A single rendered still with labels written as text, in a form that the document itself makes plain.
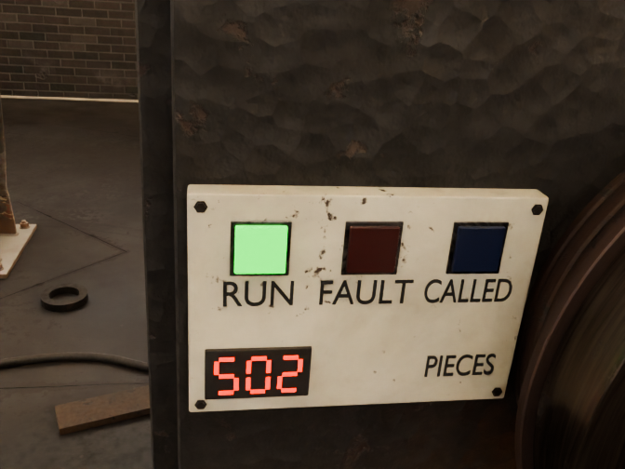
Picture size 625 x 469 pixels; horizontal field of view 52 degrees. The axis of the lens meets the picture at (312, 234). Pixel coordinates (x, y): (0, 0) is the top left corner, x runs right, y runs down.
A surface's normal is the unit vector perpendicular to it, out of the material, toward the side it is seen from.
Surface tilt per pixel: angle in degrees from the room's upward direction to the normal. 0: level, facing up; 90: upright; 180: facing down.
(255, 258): 90
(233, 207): 90
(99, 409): 0
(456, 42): 90
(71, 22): 90
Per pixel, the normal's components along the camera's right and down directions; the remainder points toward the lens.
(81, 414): 0.07, -0.92
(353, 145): 0.15, 0.40
